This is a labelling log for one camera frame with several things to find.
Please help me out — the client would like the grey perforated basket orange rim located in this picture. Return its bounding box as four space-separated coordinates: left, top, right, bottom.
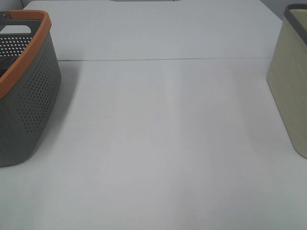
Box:
0 10 61 167

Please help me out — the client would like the dark navy towel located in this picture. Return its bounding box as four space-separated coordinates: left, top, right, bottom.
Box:
0 57 15 77

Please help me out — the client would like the beige fabric bin grey rim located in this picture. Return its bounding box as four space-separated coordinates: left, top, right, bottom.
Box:
267 3 307 158

